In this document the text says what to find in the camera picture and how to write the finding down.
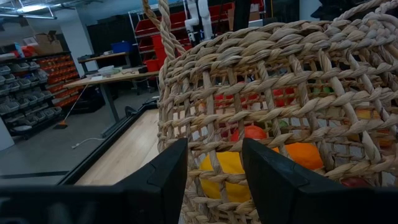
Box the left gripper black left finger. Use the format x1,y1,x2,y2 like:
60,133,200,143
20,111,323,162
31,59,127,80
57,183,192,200
114,138,189,224

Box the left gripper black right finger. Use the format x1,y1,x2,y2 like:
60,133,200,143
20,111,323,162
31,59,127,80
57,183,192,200
241,138,345,224

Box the orange fruit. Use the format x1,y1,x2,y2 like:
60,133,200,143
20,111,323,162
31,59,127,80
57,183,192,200
272,142,325,171

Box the yellow bell pepper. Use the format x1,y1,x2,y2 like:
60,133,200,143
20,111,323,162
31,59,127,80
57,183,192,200
198,151,253,203

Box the red tomato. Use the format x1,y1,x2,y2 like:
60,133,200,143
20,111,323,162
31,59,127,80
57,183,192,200
229,124,269,143

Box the red bell pepper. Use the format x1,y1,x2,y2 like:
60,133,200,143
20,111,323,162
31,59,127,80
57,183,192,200
213,92,259,103

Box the green cucumber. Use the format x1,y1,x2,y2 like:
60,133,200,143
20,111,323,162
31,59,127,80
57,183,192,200
312,86,334,95

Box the red yellow apple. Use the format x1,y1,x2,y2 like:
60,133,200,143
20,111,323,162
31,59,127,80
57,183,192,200
347,108,394,147

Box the woven straw basket with handles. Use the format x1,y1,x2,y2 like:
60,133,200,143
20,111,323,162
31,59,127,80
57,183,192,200
141,0,398,224

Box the shiny red apple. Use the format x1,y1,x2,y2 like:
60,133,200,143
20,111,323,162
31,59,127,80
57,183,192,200
272,88,296,108

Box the light wooden work table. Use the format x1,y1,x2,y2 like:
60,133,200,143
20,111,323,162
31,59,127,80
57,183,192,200
63,67,160,139

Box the broom with orange head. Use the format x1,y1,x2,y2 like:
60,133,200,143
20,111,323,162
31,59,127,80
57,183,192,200
52,83,90,131

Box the clear plastic tub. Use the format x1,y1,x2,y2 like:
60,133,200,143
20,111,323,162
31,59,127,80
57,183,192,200
98,65,121,77

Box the dark framed wooden table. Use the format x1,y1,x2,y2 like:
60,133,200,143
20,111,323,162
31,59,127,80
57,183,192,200
77,52,131,75

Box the blue storage bin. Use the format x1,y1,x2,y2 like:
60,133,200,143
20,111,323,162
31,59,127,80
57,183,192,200
111,40,135,54

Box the rack with red bins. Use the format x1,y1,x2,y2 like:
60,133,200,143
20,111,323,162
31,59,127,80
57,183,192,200
128,1,268,73

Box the shelving with small parts bins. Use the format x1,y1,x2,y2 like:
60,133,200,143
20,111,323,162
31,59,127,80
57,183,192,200
0,51,81,141

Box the brown cardboard boxes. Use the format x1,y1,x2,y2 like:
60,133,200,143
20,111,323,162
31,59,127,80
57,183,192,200
30,30,65,56

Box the white cable with plug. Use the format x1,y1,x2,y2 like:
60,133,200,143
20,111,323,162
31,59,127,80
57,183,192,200
70,136,106,150

